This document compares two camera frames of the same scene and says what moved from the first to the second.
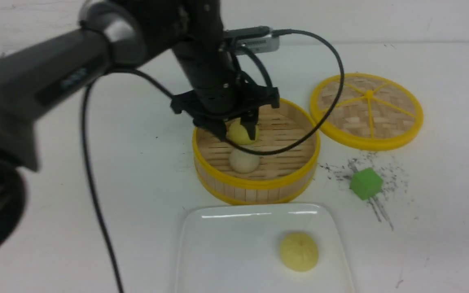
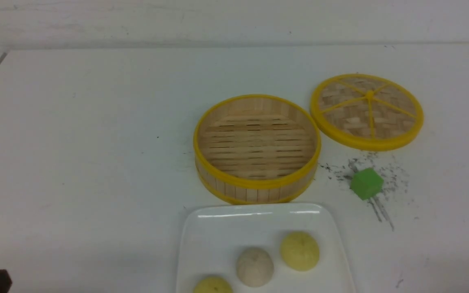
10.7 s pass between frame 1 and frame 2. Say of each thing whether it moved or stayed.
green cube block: stayed
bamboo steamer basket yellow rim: stayed
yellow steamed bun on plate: stayed
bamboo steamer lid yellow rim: stayed
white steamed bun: moved
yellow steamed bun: moved
